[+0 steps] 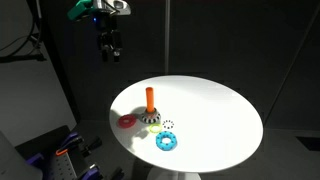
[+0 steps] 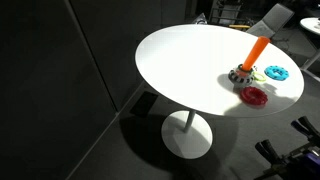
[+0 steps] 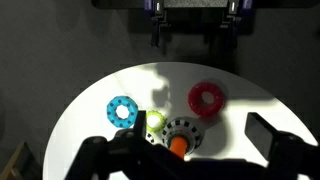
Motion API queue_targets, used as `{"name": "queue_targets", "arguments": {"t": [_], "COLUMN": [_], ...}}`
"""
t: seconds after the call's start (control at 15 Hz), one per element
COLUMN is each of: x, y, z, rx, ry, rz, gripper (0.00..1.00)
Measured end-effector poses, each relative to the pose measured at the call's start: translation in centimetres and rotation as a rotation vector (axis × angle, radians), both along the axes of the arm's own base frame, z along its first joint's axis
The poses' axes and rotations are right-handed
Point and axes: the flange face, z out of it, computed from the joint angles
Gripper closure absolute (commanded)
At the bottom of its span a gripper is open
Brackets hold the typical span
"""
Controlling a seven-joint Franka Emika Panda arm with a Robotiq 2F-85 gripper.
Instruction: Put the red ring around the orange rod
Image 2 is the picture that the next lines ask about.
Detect red ring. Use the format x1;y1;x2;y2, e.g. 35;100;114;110
239;86;269;107

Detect orange rod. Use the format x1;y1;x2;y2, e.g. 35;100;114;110
241;36;270;71

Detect black floor plate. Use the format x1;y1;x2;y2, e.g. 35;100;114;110
130;91;158;117

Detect yellow bar in background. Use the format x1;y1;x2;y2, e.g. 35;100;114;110
228;24;251;29

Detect grey chair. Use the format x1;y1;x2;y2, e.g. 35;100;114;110
247;3;294;38

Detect white table pedestal base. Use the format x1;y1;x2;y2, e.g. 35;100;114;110
161;110;213;159

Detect black white striped ring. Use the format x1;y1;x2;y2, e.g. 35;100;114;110
228;63;258;86

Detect thin green ring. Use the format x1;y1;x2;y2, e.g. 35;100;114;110
252;71;267;83

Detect blue dotted ring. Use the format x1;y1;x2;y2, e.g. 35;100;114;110
264;65;290;82

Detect black clamp handle lower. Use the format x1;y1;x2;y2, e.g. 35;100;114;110
255;139;285;165

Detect black clamp handle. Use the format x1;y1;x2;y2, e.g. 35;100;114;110
255;139;285;165
291;116;320;146

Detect black clamp handle upper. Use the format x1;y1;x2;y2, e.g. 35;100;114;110
291;116;320;146

